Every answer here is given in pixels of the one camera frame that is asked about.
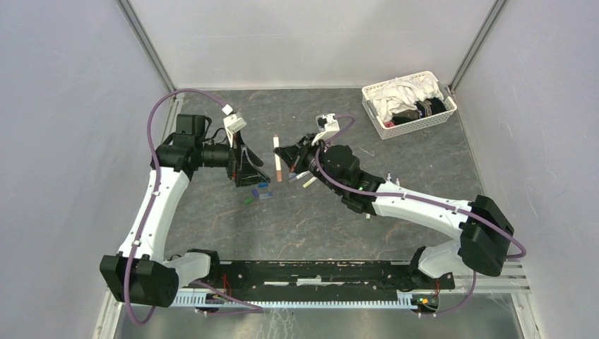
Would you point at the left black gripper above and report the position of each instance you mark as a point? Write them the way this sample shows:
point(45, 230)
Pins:
point(241, 169)

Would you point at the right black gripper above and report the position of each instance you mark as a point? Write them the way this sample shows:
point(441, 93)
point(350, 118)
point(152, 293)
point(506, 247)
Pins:
point(289, 153)

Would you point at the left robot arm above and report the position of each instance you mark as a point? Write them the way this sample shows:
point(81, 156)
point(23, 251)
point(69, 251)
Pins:
point(139, 273)

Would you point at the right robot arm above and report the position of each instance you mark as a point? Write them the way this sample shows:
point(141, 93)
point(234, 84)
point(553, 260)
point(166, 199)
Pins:
point(480, 234)

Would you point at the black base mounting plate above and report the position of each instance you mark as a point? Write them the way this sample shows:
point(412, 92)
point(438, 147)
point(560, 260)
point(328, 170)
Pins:
point(322, 281)

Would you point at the white cloth in basket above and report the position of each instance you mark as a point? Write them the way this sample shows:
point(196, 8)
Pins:
point(401, 94)

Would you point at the white plastic basket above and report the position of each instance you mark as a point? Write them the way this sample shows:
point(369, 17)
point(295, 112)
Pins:
point(388, 130)

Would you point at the black cloth in basket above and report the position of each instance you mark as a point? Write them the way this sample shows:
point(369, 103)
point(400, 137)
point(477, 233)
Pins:
point(426, 108)

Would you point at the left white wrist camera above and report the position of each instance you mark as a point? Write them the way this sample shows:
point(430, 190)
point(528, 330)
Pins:
point(233, 122)

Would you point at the white slotted cable duct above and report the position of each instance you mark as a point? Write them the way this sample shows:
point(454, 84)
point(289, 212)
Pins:
point(201, 299)

